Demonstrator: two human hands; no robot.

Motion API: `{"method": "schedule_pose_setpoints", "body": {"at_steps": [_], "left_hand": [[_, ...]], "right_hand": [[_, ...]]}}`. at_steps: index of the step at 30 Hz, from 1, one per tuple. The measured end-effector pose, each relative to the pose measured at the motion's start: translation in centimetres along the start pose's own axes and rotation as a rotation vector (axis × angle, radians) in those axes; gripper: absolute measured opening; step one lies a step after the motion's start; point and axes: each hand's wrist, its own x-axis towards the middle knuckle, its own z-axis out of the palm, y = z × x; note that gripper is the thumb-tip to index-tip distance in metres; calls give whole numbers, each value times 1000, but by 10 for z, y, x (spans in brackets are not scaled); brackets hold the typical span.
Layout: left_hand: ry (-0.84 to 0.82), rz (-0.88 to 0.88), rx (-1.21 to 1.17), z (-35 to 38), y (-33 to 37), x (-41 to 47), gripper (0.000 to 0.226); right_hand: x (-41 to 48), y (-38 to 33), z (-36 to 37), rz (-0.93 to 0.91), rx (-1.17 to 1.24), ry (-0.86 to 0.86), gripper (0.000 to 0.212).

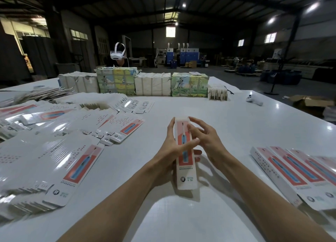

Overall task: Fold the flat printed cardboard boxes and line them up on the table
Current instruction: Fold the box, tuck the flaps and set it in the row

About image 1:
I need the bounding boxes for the blue machine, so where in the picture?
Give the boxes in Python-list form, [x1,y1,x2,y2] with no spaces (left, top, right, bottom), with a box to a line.
[166,46,200,68]

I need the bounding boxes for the open cardboard box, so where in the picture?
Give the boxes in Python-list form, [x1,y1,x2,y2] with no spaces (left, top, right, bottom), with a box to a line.
[290,95,335,116]

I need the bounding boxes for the white plastic bags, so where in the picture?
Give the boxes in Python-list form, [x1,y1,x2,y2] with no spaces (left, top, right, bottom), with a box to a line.
[323,106,336,123]

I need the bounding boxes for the green yellow carton bundle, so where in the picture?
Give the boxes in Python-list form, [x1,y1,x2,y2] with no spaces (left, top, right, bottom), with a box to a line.
[96,66,139,96]

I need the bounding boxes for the pile of grey flat sheets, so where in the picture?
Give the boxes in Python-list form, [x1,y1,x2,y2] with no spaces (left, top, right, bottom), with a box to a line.
[0,86,74,106]

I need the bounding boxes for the dark grey cabinet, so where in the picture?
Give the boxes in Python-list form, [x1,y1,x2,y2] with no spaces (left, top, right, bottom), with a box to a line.
[22,36,57,78]

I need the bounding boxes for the red white carton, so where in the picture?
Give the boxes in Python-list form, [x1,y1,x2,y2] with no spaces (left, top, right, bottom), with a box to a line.
[174,118,198,191]

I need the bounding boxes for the person's left hand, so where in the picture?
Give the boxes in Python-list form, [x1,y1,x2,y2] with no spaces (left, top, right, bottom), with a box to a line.
[149,117,202,186]

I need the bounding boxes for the person's right hand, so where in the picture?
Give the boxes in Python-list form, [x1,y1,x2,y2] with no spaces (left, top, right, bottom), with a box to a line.
[188,116,233,169]

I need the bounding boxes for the row of white cartons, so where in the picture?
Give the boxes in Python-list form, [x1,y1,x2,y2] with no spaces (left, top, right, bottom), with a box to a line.
[134,72,172,97]
[58,71,99,94]

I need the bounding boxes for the person's left forearm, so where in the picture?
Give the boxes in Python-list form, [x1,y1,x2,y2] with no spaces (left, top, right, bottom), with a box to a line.
[58,165,166,242]

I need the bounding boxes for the black floor stand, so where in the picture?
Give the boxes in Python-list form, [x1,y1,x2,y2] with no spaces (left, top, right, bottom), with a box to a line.
[264,40,297,96]

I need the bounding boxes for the blue bins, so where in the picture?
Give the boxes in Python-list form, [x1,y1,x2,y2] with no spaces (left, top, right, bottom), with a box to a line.
[260,70,302,85]

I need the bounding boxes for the small white object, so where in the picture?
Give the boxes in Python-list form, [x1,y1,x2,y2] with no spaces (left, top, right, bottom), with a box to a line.
[246,93,263,107]

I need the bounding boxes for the person's right forearm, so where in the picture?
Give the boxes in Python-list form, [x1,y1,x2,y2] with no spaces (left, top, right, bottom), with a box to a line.
[216,154,334,242]

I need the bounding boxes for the white headset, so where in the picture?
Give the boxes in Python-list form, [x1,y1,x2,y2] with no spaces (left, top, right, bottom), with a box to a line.
[110,42,127,61]

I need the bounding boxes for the pile of carton blanks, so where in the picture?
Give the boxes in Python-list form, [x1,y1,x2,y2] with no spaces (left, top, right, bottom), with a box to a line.
[0,91,154,219]

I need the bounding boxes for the small beige card stack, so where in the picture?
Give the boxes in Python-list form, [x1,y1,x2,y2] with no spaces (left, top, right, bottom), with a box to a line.
[208,87,229,101]

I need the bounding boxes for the grey crate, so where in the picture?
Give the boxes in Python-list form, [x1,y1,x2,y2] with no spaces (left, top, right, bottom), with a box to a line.
[55,63,81,74]

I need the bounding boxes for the green printed carton bundle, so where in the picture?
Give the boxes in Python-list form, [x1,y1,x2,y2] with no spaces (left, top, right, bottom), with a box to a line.
[171,72,210,98]

